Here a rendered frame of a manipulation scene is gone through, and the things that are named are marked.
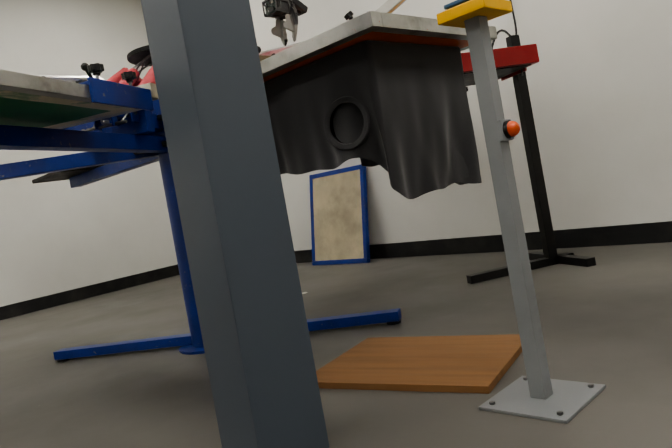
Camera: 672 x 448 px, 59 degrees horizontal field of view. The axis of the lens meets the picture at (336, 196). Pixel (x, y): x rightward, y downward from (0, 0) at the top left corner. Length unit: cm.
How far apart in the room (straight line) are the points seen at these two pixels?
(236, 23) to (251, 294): 60
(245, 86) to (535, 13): 269
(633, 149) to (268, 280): 262
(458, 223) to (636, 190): 117
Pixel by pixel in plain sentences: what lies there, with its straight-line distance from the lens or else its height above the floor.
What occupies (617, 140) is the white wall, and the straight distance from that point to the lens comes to 362.
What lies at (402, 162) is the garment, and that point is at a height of 62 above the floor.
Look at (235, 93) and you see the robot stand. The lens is 135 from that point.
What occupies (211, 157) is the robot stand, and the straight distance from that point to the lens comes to 129.
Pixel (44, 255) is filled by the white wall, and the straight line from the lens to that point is 593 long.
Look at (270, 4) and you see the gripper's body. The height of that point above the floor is 123.
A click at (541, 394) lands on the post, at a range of 156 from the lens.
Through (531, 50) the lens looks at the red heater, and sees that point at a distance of 309.
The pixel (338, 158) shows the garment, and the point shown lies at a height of 67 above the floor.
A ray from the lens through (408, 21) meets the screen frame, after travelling 160.
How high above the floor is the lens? 58
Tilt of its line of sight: 1 degrees down
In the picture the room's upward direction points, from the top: 10 degrees counter-clockwise
